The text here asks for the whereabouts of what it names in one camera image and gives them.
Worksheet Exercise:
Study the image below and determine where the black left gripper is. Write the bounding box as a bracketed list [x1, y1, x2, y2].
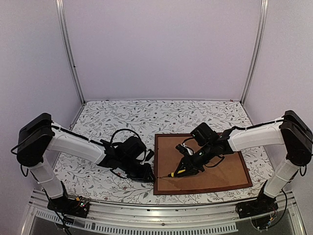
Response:
[119, 156, 156, 182]

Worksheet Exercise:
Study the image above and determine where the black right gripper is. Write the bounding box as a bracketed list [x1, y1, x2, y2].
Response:
[174, 142, 215, 177]

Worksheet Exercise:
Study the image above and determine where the yellow handled screwdriver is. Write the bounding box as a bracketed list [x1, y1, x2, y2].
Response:
[159, 169, 185, 178]

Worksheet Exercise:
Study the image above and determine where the red-brown wooden picture frame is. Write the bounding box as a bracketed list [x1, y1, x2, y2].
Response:
[153, 133, 253, 196]

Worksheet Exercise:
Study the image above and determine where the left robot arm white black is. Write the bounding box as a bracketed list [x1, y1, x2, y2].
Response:
[10, 113, 156, 212]

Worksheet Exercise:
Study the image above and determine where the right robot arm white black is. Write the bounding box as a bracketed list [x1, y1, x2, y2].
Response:
[168, 110, 313, 213]

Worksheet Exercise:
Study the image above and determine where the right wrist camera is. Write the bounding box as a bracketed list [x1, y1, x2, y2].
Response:
[176, 144, 194, 156]

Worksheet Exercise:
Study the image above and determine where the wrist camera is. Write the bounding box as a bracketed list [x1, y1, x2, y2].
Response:
[140, 149, 155, 165]
[176, 144, 194, 156]

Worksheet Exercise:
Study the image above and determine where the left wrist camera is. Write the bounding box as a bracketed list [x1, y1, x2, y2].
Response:
[140, 149, 155, 165]

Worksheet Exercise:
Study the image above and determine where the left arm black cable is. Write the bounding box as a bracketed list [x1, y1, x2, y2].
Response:
[110, 128, 142, 147]

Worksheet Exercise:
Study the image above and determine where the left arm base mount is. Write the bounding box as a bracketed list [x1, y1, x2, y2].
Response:
[47, 195, 90, 218]

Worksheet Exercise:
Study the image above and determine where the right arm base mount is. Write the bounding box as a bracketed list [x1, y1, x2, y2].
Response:
[235, 194, 278, 218]

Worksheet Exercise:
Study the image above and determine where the right aluminium corner post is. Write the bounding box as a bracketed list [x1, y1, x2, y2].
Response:
[240, 0, 268, 106]

